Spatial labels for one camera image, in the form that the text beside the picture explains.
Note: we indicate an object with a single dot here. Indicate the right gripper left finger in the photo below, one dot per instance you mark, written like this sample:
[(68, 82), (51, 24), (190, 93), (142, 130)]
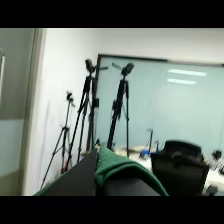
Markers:
[(81, 180)]

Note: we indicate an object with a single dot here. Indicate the black office chair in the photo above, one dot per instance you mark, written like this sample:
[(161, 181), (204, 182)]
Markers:
[(178, 170)]

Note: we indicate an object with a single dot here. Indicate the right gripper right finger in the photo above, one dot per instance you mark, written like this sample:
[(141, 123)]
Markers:
[(130, 187)]

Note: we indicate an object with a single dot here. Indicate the small black camera tripod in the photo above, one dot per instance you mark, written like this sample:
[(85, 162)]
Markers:
[(65, 128)]

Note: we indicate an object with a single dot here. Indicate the green garment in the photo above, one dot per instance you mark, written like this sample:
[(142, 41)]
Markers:
[(113, 164)]

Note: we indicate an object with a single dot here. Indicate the tall black camera tripod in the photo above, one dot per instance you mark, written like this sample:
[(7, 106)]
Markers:
[(120, 93), (87, 87)]

